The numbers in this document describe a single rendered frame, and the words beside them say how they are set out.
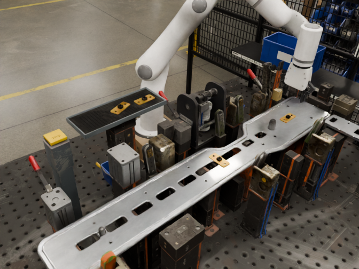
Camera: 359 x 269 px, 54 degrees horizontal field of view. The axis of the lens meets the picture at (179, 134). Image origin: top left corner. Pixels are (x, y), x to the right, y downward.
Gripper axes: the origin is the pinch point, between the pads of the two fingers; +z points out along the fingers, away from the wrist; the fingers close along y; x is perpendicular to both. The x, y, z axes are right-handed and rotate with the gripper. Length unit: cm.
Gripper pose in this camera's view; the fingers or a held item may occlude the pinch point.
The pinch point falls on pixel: (293, 95)
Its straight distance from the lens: 164.6
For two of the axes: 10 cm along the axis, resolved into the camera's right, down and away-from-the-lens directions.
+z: -0.3, 8.0, 6.0
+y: 6.7, 4.7, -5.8
